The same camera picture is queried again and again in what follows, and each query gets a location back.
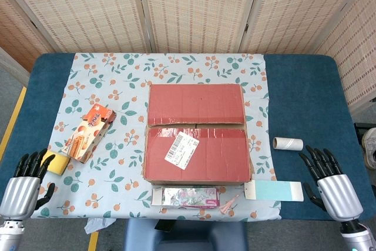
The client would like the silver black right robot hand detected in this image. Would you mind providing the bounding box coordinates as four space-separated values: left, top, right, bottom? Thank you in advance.
298 145 364 222

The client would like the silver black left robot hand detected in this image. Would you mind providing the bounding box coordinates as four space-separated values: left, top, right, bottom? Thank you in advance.
0 148 56 221

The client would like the red cardboard box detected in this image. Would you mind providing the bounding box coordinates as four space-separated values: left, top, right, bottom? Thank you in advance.
142 83 255 188

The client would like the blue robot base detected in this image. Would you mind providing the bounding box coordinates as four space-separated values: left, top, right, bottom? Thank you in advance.
123 220 249 251

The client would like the orange biscuit box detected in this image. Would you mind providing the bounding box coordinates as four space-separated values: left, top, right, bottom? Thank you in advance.
61 103 117 165

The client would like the yellow sponge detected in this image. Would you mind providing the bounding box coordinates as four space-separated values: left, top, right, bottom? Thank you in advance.
41 150 71 176

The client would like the white shoe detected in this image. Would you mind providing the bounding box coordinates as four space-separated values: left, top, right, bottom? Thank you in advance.
361 128 376 171

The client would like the light blue flat carton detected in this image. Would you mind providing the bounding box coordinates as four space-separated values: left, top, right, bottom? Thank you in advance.
244 180 304 202

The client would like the black floor object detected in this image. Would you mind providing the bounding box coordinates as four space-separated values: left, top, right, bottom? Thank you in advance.
354 123 376 139

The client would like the cardboard paper tube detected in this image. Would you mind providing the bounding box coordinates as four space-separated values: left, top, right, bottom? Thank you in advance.
273 136 304 151

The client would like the crumpled white tissue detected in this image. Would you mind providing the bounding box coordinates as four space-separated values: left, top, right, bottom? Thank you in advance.
84 217 117 235

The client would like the silver pink floral carton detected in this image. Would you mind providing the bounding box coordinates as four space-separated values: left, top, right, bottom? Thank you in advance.
150 186 226 208

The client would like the floral print tablecloth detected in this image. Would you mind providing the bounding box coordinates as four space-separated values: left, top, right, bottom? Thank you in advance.
30 52 283 222

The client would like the woven folding screen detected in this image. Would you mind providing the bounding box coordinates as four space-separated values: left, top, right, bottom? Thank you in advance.
0 0 376 113

